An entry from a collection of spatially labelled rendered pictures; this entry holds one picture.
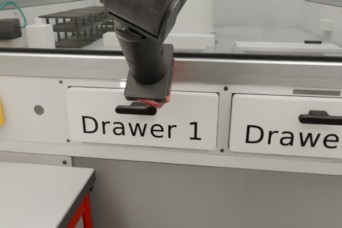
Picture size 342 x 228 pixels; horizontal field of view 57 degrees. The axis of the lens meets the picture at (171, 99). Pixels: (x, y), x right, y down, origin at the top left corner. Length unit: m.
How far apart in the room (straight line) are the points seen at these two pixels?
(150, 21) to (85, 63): 0.29
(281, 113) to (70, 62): 0.40
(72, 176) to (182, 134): 0.23
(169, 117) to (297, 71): 0.24
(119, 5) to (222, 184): 0.46
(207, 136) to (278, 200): 0.22
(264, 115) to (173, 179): 0.24
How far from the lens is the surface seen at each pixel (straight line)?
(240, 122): 0.59
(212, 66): 0.57
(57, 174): 0.68
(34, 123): 0.71
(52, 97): 0.67
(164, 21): 0.35
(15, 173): 0.71
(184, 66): 0.57
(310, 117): 0.56
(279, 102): 0.58
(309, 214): 0.75
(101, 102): 0.61
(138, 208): 0.75
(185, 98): 0.57
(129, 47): 0.41
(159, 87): 0.47
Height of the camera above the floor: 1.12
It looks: 20 degrees down
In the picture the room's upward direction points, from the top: straight up
